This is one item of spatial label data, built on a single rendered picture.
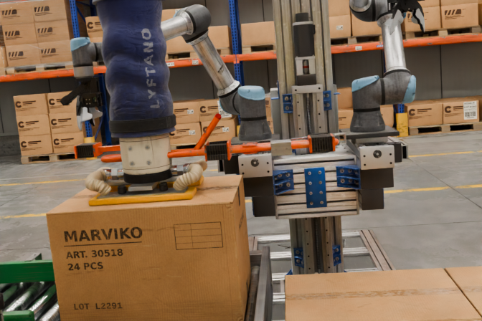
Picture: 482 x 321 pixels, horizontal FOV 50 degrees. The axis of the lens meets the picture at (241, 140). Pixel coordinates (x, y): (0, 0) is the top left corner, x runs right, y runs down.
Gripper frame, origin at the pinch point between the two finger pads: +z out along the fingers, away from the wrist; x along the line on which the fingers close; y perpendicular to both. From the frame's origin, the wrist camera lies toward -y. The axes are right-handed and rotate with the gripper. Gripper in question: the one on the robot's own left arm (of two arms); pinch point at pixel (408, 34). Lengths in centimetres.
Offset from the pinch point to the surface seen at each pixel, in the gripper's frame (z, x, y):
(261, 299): 81, 72, -15
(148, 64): 4, 96, 6
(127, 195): 45, 108, 5
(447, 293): 88, 11, -29
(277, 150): 35, 59, -6
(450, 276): 88, 0, -18
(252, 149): 35, 66, -2
